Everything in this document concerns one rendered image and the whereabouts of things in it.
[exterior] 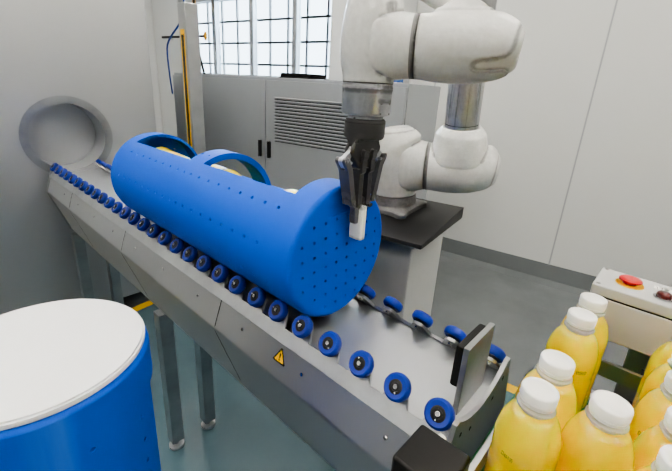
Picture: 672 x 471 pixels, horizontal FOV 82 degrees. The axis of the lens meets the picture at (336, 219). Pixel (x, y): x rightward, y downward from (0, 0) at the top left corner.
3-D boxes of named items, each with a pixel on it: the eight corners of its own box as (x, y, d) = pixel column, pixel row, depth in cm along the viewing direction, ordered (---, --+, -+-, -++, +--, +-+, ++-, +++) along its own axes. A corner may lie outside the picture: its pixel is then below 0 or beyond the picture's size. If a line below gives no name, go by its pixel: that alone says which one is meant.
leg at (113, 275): (124, 322, 233) (110, 224, 212) (128, 326, 229) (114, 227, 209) (114, 325, 229) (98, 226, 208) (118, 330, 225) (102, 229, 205)
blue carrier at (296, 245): (197, 203, 149) (188, 128, 139) (379, 287, 94) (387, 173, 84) (118, 222, 129) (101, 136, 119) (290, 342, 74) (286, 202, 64)
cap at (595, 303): (600, 317, 62) (603, 307, 61) (574, 306, 65) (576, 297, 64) (608, 309, 64) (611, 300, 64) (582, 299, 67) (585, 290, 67)
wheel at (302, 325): (317, 330, 75) (312, 328, 74) (300, 343, 76) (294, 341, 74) (309, 311, 78) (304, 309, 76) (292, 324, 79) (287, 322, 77)
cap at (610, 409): (613, 435, 40) (618, 422, 40) (579, 407, 44) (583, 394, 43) (637, 425, 42) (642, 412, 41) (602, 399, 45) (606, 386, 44)
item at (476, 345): (469, 377, 70) (481, 318, 66) (482, 384, 69) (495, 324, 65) (443, 407, 63) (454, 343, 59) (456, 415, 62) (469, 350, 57)
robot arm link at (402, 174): (375, 182, 142) (378, 121, 134) (426, 186, 137) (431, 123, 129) (365, 195, 128) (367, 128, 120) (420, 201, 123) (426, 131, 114)
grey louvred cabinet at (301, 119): (227, 220, 411) (221, 75, 364) (414, 283, 299) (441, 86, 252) (182, 233, 369) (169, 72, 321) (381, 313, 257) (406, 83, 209)
